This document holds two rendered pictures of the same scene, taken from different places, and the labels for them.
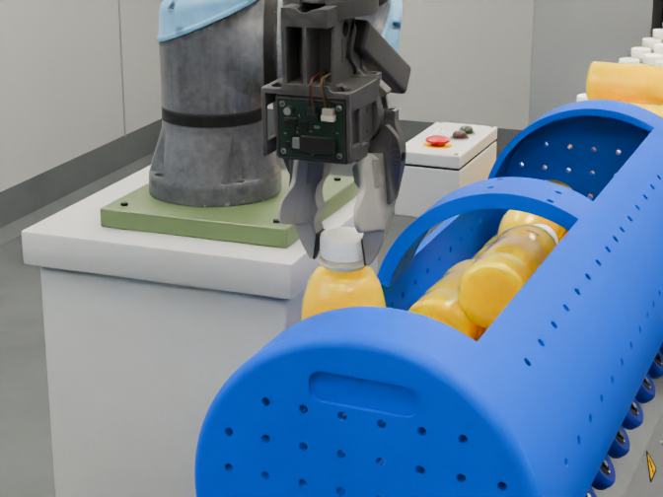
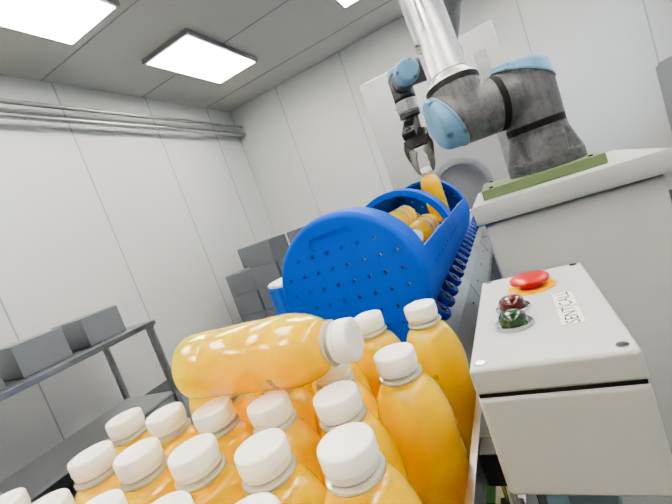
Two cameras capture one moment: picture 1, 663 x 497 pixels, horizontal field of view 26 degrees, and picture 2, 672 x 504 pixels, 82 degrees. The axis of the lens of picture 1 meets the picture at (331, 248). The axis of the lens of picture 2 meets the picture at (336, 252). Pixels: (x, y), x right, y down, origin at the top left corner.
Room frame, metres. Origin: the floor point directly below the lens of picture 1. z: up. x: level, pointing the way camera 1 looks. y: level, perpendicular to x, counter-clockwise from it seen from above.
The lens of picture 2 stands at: (2.45, -0.30, 1.23)
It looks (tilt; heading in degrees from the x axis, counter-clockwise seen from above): 6 degrees down; 184
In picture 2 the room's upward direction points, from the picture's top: 20 degrees counter-clockwise
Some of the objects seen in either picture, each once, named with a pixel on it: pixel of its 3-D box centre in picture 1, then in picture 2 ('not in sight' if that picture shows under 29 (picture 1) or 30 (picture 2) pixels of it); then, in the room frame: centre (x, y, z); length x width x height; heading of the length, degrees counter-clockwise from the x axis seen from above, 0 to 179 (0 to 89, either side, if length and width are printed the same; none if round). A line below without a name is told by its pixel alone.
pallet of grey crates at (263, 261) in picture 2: not in sight; (288, 281); (-2.29, -1.33, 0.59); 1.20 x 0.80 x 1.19; 69
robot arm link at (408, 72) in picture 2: not in sight; (410, 73); (1.17, 0.02, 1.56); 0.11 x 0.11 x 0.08; 0
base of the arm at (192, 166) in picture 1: (214, 146); (540, 144); (1.58, 0.13, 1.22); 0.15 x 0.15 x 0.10
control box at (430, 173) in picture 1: (447, 169); (551, 355); (2.12, -0.18, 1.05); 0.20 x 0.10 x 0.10; 158
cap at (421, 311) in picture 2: not in sight; (419, 308); (1.99, -0.26, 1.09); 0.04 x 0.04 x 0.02
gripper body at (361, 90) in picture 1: (328, 76); (415, 130); (1.06, 0.00, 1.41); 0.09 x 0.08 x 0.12; 158
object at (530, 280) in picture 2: (437, 141); (529, 281); (2.07, -0.16, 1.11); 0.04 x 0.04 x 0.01
